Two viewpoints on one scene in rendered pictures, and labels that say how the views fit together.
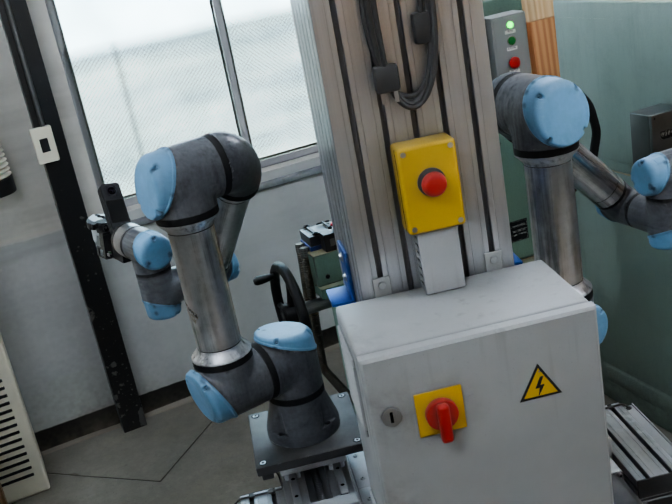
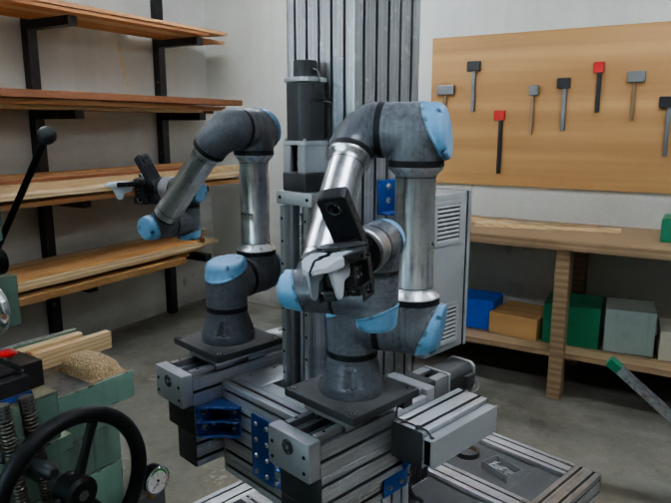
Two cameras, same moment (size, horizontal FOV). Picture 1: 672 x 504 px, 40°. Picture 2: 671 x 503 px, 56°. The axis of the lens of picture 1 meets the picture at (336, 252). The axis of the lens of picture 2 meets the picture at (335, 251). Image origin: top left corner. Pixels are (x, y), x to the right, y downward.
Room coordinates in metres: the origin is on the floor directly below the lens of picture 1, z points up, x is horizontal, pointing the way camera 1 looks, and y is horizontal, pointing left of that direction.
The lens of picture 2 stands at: (2.58, 1.17, 1.42)
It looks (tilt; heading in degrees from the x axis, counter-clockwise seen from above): 11 degrees down; 231
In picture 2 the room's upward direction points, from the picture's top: straight up
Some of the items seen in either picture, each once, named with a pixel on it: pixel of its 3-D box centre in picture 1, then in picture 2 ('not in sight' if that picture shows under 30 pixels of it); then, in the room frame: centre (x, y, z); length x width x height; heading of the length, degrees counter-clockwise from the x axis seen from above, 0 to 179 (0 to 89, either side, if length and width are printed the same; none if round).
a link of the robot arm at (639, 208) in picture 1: (661, 217); (184, 222); (1.72, -0.65, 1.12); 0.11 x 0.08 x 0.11; 20
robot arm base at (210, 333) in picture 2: not in sight; (227, 320); (1.74, -0.36, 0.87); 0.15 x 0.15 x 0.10
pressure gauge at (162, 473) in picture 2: not in sight; (153, 481); (2.11, -0.05, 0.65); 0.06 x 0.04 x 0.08; 17
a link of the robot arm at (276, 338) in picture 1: (285, 357); (354, 319); (1.69, 0.14, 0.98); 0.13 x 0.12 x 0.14; 121
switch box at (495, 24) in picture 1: (505, 45); not in sight; (2.37, -0.52, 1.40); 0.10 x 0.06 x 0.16; 107
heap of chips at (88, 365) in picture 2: not in sight; (89, 360); (2.19, -0.15, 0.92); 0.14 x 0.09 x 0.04; 107
